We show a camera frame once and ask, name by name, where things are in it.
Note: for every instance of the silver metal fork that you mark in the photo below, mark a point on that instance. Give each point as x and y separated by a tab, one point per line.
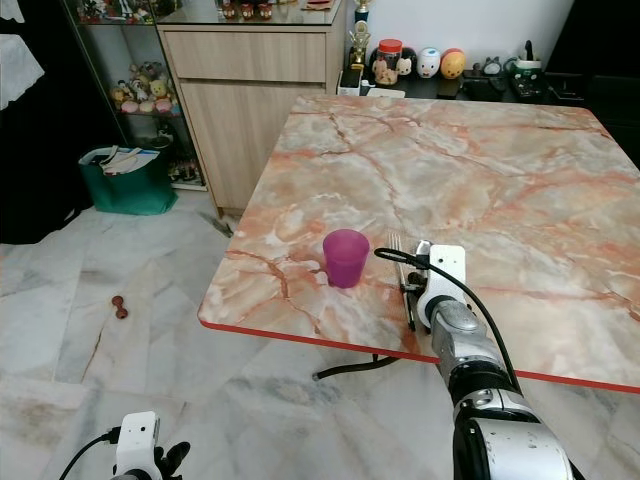
394	246

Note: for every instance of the purple plastic cup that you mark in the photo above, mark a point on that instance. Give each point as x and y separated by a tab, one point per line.
346	260

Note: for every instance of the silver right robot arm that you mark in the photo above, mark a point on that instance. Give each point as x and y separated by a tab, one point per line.
500	440

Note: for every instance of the black metal table legs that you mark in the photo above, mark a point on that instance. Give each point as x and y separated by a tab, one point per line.
350	368

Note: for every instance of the small brown floor object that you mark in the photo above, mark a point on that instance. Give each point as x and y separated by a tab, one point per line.
121	308

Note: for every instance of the white round figure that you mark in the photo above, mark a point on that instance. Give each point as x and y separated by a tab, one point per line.
429	63

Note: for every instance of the orange round figure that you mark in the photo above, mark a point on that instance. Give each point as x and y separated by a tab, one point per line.
452	63

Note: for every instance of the red lid snack jar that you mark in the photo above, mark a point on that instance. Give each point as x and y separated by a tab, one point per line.
387	63

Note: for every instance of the grey totoro figure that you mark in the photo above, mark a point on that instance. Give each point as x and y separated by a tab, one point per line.
491	67

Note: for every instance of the light wooden cabinet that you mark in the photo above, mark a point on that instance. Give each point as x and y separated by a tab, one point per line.
250	120

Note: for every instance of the green and white cup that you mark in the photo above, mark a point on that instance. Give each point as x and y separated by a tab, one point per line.
525	69

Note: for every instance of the black upright furniture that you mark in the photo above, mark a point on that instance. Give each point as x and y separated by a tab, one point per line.
40	185

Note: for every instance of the gold trophy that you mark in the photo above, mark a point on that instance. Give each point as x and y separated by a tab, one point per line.
357	46

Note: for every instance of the green bag with papers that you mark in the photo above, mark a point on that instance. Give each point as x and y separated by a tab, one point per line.
128	188

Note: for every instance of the white lace cloth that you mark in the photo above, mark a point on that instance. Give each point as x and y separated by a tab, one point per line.
15	75

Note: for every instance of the red tray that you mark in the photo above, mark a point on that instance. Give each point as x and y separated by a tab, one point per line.
320	4

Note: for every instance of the black television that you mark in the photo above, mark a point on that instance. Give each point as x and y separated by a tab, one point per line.
595	40

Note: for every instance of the group of plush toys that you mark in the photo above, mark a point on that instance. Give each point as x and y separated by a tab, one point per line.
146	94

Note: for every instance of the glass display shelf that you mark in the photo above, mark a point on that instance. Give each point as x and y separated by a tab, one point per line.
132	112

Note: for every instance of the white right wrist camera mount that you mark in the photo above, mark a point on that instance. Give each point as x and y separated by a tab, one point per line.
446	276

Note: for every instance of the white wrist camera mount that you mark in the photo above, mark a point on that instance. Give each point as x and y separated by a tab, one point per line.
446	276
136	445

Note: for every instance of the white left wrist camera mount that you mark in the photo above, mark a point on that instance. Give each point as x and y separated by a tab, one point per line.
136	445

